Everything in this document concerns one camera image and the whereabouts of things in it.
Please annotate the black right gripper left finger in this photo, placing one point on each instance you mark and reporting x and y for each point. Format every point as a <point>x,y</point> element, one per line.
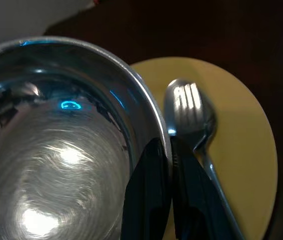
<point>146,190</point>

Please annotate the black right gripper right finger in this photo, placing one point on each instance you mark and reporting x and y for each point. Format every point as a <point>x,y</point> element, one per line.
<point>196,200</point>

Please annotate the stainless steel bowl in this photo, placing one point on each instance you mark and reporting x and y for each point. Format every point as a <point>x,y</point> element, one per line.
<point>56,150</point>

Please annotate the yellow round plate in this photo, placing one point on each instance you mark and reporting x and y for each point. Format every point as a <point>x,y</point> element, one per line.
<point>244,150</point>

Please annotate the stainless steel spoon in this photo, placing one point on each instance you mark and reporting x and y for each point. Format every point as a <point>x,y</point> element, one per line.
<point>207,120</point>

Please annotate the stainless steel fork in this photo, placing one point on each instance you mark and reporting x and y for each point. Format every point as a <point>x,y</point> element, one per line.
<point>187,100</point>

